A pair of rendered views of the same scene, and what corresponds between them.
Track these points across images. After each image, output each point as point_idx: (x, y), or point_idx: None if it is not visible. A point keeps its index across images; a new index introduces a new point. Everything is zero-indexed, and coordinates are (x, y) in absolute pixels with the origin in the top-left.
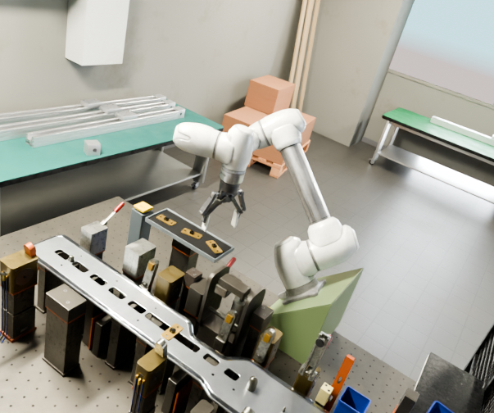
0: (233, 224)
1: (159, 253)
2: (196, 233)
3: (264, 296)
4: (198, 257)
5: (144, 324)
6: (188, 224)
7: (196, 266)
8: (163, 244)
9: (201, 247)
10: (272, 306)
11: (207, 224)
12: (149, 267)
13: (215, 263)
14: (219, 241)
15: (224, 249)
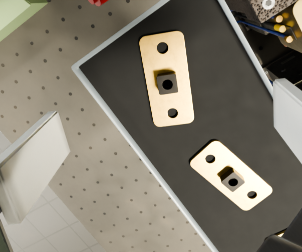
0: (60, 133)
1: (173, 229)
2: (214, 172)
3: None
4: (103, 212)
5: None
6: (219, 232)
7: (115, 191)
8: (159, 248)
9: (227, 79)
10: None
11: (295, 95)
12: None
13: (75, 194)
14: (128, 119)
15: (121, 59)
